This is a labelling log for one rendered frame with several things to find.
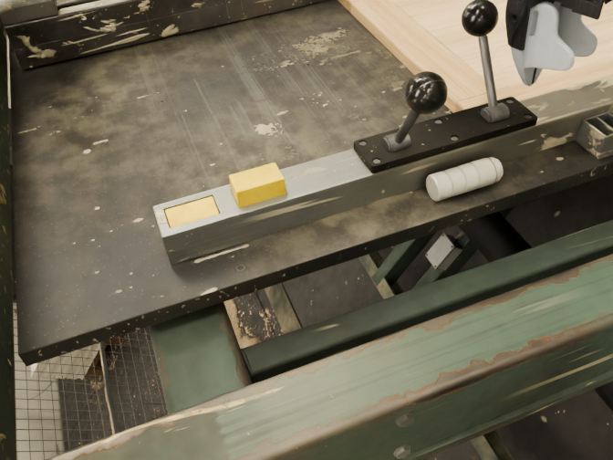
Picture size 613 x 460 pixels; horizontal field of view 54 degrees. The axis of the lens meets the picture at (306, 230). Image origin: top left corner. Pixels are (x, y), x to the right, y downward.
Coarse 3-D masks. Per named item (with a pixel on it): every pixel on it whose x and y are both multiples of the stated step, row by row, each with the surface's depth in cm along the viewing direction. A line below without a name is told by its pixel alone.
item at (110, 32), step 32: (0, 0) 84; (32, 0) 83; (64, 0) 91; (96, 0) 92; (128, 0) 90; (160, 0) 91; (192, 0) 93; (224, 0) 95; (256, 0) 97; (288, 0) 99; (320, 0) 101; (32, 32) 88; (64, 32) 89; (96, 32) 91; (128, 32) 93; (160, 32) 94; (32, 64) 91
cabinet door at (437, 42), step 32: (352, 0) 97; (384, 0) 96; (416, 0) 96; (448, 0) 95; (384, 32) 88; (416, 32) 88; (448, 32) 88; (608, 32) 84; (416, 64) 81; (448, 64) 81; (480, 64) 81; (512, 64) 80; (576, 64) 79; (608, 64) 78; (448, 96) 76; (480, 96) 75; (512, 96) 74
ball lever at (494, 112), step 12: (480, 0) 62; (468, 12) 62; (480, 12) 62; (492, 12) 62; (468, 24) 63; (480, 24) 62; (492, 24) 62; (480, 36) 64; (480, 48) 64; (492, 72) 65; (492, 84) 65; (492, 96) 65; (492, 108) 65; (504, 108) 65; (492, 120) 65
